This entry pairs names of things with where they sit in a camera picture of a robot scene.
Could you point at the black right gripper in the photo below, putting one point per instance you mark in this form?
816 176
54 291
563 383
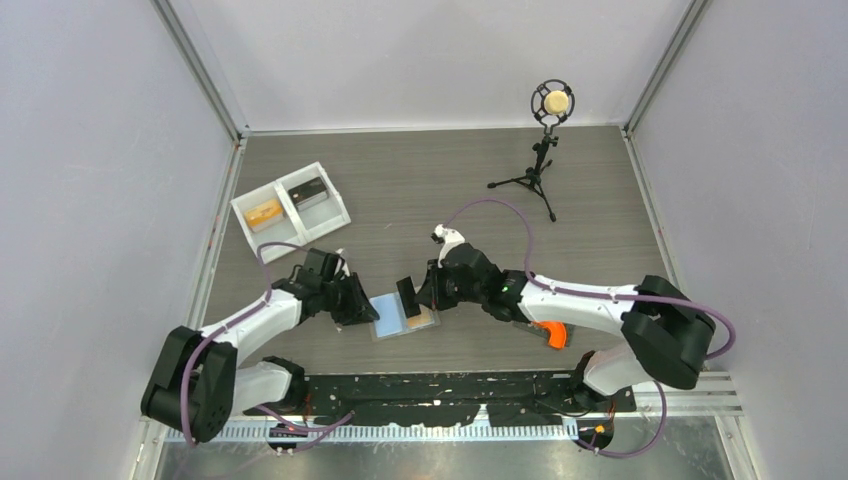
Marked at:
431 292

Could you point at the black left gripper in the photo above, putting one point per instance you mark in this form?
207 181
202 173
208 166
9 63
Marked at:
358 309

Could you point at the gold credit card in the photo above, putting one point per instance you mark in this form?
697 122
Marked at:
422 320

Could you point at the black credit card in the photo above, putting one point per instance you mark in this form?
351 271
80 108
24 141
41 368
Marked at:
407 295

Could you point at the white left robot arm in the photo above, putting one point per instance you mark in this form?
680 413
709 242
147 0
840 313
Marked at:
198 381

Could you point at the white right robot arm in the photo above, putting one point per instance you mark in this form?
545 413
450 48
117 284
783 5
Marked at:
665 337

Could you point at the black card stack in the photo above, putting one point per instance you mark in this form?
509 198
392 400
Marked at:
308 193

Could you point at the gold card stack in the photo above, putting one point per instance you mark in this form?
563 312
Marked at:
264 215

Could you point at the white two-compartment tray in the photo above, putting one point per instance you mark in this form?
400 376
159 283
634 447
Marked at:
299 227

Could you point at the orange curved toy slide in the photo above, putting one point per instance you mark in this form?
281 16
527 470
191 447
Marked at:
555 333

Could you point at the black microphone tripod stand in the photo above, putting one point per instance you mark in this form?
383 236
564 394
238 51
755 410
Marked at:
551 104

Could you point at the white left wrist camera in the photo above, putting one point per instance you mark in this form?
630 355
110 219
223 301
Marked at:
342 261

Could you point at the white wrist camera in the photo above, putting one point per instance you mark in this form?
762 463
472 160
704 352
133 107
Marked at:
342 261
448 239

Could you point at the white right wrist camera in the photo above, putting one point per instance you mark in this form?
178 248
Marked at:
448 239

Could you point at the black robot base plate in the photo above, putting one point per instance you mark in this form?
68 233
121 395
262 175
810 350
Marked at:
520 398

